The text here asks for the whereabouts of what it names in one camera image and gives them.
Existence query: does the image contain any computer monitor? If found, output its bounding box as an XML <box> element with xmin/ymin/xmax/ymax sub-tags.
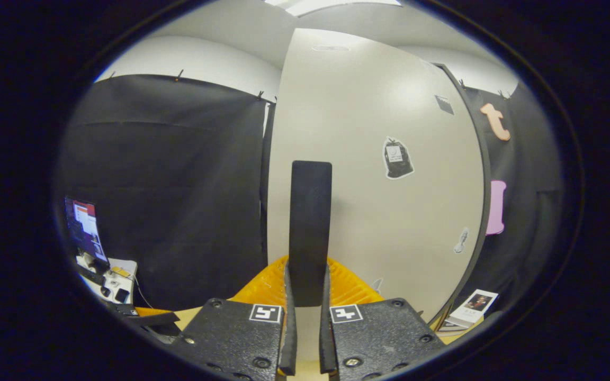
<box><xmin>64</xmin><ymin>196</ymin><xmax>110</xmax><ymax>265</ymax></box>

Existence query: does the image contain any white portrait cover book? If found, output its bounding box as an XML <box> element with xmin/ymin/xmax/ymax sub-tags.
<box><xmin>445</xmin><ymin>288</ymin><xmax>499</xmax><ymax>328</ymax></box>

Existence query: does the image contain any ceiling light panel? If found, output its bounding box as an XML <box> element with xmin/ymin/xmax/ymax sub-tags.
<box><xmin>265</xmin><ymin>0</ymin><xmax>403</xmax><ymax>16</ymax></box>

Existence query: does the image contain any black cabinet door handle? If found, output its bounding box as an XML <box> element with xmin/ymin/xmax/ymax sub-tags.
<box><xmin>288</xmin><ymin>160</ymin><xmax>333</xmax><ymax>308</ymax></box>

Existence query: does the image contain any light grey cabinet door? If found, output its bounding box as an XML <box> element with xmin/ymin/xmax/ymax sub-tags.
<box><xmin>266</xmin><ymin>28</ymin><xmax>487</xmax><ymax>361</ymax></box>

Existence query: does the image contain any black backdrop cloth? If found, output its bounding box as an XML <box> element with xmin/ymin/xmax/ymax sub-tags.
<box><xmin>55</xmin><ymin>74</ymin><xmax>565</xmax><ymax>318</ymax></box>

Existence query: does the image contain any white desk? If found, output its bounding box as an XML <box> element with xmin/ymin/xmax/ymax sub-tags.
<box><xmin>76</xmin><ymin>253</ymin><xmax>139</xmax><ymax>306</ymax></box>

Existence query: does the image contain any black keyboard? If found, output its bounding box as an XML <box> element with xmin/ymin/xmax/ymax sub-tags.
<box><xmin>78</xmin><ymin>264</ymin><xmax>107</xmax><ymax>287</ymax></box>

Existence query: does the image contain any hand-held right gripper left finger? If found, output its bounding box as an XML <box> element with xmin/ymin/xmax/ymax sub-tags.
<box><xmin>169</xmin><ymin>256</ymin><xmax>299</xmax><ymax>381</ymax></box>

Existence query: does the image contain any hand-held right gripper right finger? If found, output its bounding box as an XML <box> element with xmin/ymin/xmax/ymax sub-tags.
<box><xmin>319</xmin><ymin>257</ymin><xmax>447</xmax><ymax>381</ymax></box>

